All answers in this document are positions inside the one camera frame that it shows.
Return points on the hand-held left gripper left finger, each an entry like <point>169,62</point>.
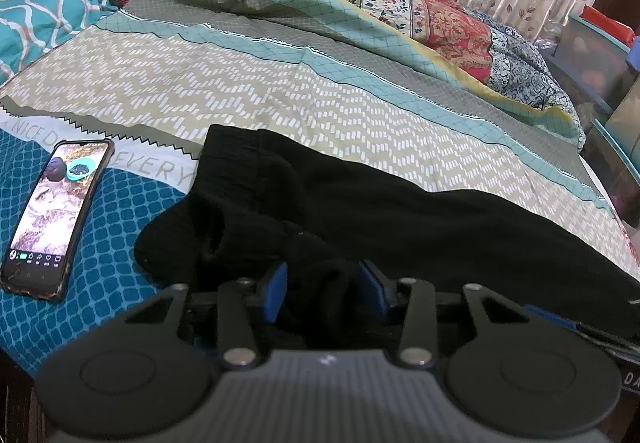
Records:
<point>274,295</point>

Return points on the teal lidded storage box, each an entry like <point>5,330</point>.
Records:
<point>595,53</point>

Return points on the black pants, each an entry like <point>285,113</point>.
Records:
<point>350,213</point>

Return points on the clear plastic storage bin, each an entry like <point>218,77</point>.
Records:
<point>617,168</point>

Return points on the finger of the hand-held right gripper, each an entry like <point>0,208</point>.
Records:
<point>555,317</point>

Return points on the patterned teal and beige bedsheet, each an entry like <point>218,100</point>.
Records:
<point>250,88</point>

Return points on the smartphone in dark case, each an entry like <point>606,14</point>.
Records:
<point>55,218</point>

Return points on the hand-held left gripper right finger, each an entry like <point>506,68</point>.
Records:
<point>372,288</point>

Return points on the teal lattice pillow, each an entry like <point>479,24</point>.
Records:
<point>45,18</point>

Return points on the floral patchwork quilt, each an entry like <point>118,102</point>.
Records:
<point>425,13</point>

